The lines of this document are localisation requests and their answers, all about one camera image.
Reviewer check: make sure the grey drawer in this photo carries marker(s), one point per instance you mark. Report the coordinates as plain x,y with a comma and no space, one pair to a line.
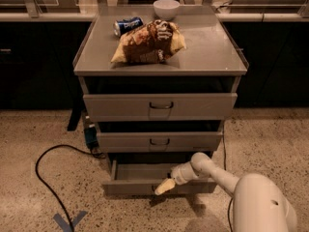
144,178
142,142
160,107

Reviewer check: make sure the dark counter cabinet right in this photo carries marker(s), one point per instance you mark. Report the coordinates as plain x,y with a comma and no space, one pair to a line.
277,51

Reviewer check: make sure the blue power box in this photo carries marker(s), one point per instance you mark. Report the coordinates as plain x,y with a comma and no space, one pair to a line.
91,137

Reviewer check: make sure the grey bottom drawer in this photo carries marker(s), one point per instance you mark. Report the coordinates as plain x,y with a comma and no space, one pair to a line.
144,178

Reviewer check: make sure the grey middle drawer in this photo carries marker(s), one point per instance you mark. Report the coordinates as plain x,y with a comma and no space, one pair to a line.
142,142

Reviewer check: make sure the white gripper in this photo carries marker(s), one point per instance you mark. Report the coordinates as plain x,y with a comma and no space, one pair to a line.
179,174

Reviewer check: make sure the blue Pepsi can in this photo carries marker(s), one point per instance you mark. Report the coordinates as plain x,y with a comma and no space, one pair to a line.
123,26

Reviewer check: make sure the white bowl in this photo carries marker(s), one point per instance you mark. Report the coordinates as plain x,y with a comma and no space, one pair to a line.
166,9

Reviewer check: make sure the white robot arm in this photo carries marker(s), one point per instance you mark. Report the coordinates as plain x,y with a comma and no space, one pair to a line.
258,204

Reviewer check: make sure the grey metal drawer cabinet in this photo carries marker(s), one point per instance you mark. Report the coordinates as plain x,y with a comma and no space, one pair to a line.
208,64

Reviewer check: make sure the dark counter cabinet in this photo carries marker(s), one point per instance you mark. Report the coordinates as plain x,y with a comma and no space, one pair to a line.
36,64
277,51

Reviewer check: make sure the blue tape cross mark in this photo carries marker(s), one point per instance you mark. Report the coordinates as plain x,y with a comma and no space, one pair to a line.
68,226

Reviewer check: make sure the grey top drawer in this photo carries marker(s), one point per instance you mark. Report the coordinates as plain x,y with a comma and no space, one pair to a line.
160,107

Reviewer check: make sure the dark counter cabinet left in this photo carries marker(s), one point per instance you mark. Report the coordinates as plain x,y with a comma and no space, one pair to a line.
36,64

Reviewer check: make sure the brown chip bag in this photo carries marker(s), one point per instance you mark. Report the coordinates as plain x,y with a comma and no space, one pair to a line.
154,42

